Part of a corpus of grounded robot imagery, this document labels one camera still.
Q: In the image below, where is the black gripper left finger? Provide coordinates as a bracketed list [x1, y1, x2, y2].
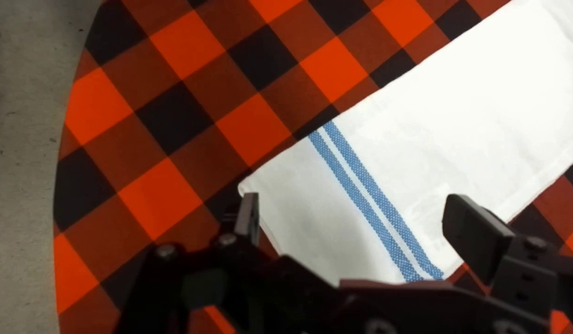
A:
[234, 191, 264, 248]

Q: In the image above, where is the red black checkered tablecloth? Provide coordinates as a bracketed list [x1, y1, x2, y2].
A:
[52, 0, 573, 334]

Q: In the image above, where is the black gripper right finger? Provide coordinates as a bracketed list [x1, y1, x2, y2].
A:
[442, 193, 518, 287]

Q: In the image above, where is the white cloth with blue stripes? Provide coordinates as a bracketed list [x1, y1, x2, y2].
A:
[238, 0, 573, 287]

